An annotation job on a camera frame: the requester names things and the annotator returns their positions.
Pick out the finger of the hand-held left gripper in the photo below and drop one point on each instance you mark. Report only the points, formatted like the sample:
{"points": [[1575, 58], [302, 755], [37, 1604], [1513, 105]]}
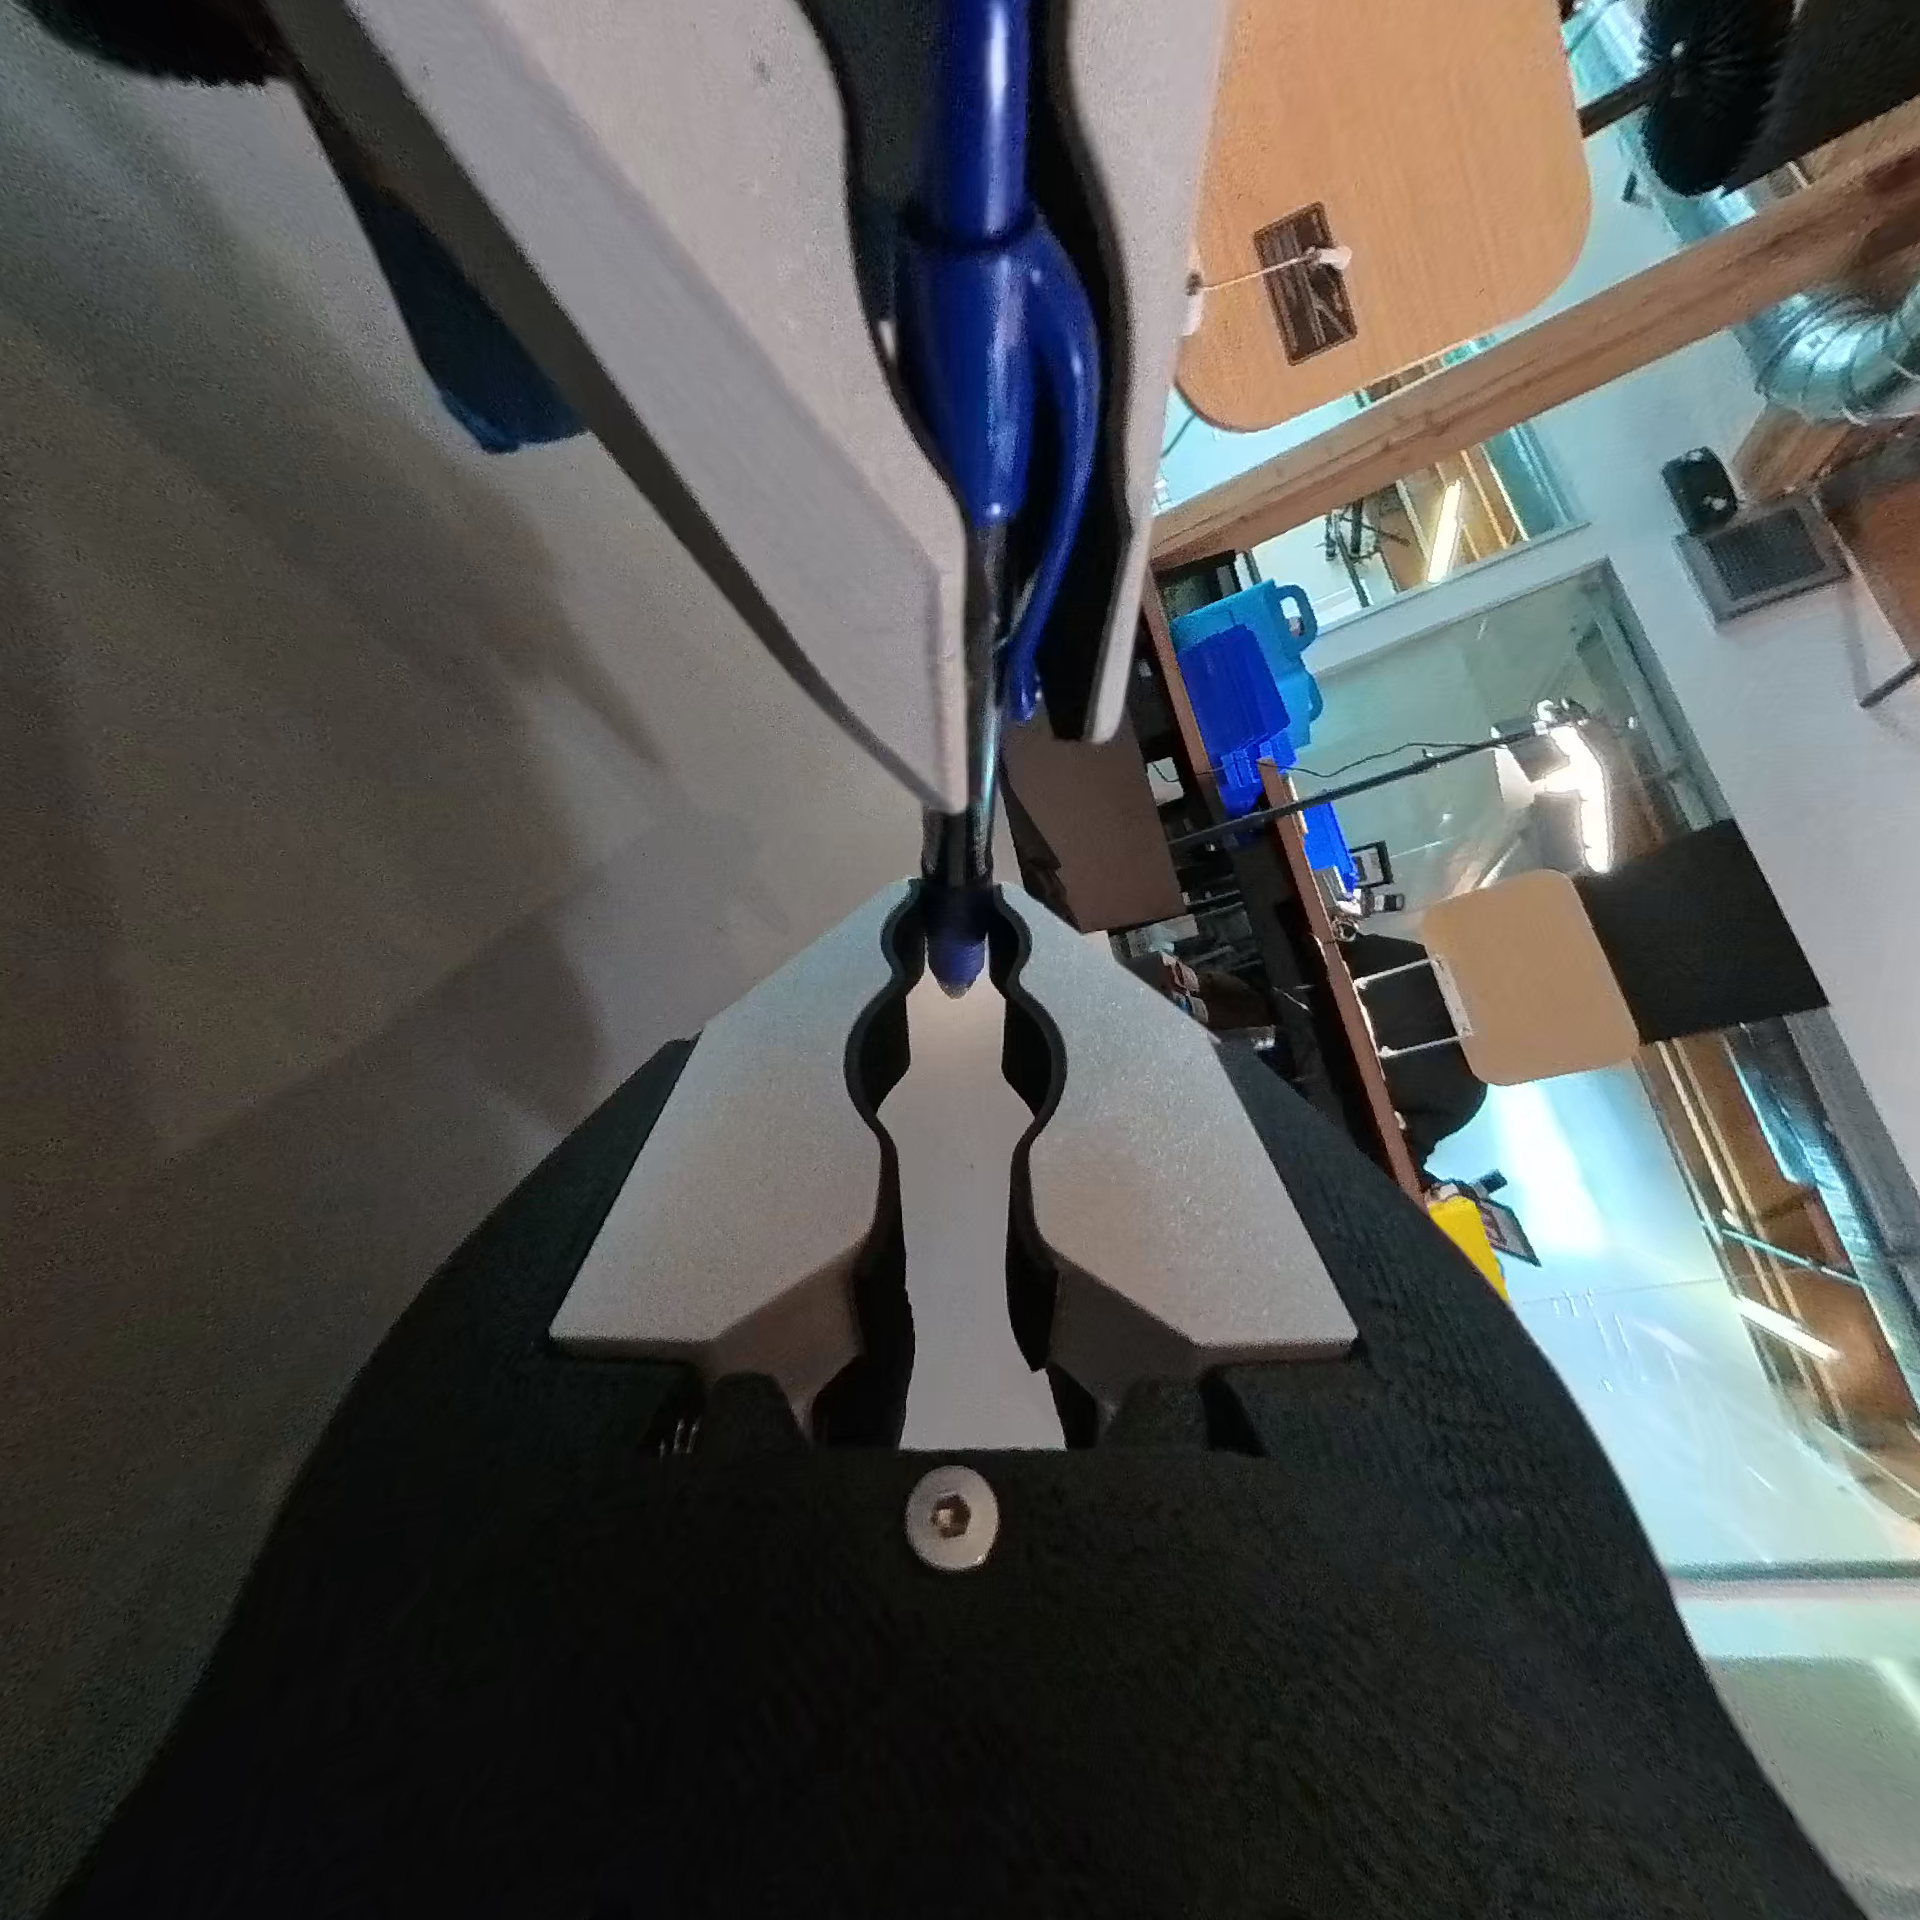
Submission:
{"points": [[677, 299], [1165, 225]]}

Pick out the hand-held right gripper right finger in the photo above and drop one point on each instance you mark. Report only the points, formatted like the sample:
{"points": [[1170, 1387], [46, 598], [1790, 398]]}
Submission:
{"points": [[1185, 1200]]}

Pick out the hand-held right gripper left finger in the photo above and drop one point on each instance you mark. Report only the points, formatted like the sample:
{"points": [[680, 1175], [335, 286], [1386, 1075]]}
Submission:
{"points": [[718, 1200]]}

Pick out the blue pen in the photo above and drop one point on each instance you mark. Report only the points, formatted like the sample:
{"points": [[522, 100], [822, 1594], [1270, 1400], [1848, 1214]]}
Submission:
{"points": [[976, 346]]}

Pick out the wooden panel on white stand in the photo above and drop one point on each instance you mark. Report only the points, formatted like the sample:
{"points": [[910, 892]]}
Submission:
{"points": [[1529, 973], [1381, 182]]}

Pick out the wooden desk with black legs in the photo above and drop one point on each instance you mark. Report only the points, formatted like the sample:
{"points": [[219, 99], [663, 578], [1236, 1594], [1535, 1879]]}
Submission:
{"points": [[1346, 983]]}

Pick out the yellow box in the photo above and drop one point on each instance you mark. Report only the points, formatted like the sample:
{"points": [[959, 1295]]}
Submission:
{"points": [[1467, 1238]]}

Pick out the flat blue plastic bin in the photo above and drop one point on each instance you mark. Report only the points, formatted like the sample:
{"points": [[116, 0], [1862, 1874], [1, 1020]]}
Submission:
{"points": [[1322, 841]]}

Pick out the dark flat box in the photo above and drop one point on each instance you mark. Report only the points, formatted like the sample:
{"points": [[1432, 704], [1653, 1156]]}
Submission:
{"points": [[1089, 826]]}

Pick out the black round disc on pole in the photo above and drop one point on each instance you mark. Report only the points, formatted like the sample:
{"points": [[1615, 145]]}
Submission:
{"points": [[1719, 91]]}

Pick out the black light stand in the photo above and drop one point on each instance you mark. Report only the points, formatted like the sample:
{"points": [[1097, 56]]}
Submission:
{"points": [[1561, 733]]}

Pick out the small black picture frame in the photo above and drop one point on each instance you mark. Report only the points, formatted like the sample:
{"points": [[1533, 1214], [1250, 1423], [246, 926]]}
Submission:
{"points": [[1378, 877]]}

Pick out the wooden support post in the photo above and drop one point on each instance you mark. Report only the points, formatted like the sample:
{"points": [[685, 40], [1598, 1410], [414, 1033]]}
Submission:
{"points": [[1575, 346]]}

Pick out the black wall screen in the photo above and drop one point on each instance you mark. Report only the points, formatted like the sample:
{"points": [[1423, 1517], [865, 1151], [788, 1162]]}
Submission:
{"points": [[1708, 933]]}

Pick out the black wall speaker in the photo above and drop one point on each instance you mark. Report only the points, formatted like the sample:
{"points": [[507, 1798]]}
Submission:
{"points": [[1699, 490]]}

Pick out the wide silver air duct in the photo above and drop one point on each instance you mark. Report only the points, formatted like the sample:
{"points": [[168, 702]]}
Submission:
{"points": [[1831, 353]]}

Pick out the grey wall vent grille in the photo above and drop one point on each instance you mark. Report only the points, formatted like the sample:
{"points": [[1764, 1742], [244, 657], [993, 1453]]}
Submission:
{"points": [[1762, 564]]}

